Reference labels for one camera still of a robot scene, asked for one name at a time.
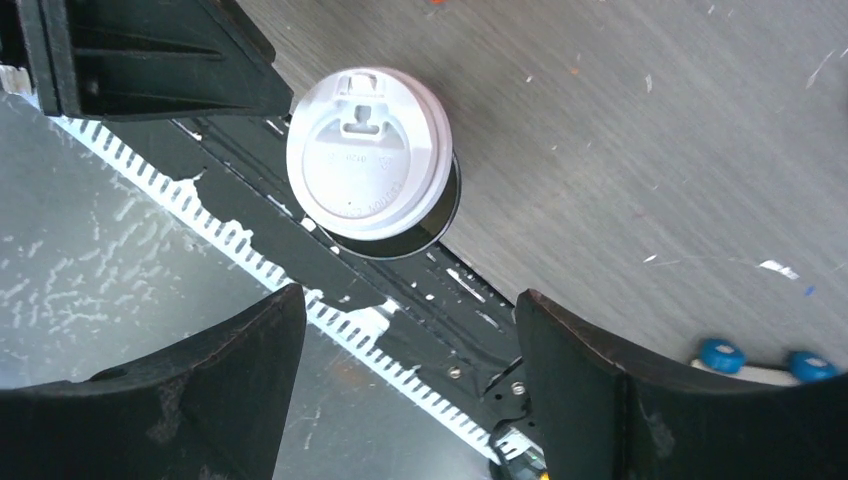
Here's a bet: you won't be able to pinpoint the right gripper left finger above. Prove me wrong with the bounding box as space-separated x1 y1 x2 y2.
1 284 307 479

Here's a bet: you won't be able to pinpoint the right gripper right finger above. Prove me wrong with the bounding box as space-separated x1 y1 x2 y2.
515 290 847 479

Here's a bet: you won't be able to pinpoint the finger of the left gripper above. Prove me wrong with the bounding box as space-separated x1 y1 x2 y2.
13 0 293 121

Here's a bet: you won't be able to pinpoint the white sip lid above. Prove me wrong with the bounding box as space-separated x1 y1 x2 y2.
285 67 459 241

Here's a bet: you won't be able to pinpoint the red blue toy blocks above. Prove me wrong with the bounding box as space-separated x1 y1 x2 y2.
689 338 843 387

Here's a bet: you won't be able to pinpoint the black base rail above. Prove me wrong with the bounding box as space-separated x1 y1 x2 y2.
0 66 551 480

